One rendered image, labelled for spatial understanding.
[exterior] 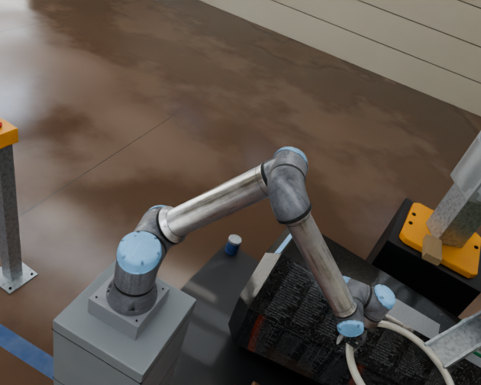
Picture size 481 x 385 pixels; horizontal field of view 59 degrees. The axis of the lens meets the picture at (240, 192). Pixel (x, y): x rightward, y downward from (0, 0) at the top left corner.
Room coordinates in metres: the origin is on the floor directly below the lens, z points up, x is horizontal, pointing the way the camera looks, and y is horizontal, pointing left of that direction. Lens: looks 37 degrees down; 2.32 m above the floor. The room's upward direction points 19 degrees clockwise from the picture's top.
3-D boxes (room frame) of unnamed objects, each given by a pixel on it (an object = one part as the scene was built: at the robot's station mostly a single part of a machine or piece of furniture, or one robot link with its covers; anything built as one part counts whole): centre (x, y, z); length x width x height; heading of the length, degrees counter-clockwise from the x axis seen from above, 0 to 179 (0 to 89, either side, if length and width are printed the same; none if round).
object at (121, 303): (1.00, 0.27, 0.99); 0.19 x 0.19 x 0.10
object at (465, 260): (2.32, -1.34, 0.76); 0.49 x 0.49 x 0.05; 71
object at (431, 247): (2.09, -1.21, 0.81); 0.20 x 0.10 x 0.05; 169
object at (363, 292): (1.15, -0.52, 1.17); 0.12 x 0.12 x 0.09; 89
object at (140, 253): (1.02, 0.27, 1.12); 0.17 x 0.15 x 0.18; 179
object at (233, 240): (2.34, -0.07, 0.08); 0.10 x 0.10 x 0.13
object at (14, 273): (1.54, 1.17, 0.54); 0.20 x 0.20 x 1.09; 71
